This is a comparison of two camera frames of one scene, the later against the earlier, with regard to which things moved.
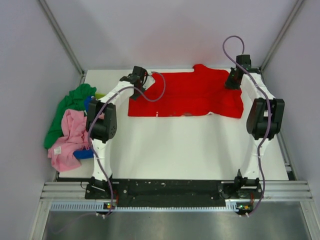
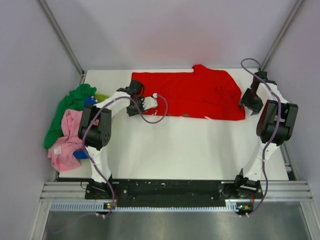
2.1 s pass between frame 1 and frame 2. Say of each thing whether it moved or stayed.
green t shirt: stayed
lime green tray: stayed
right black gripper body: moved
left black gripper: moved
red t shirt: stayed
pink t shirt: stayed
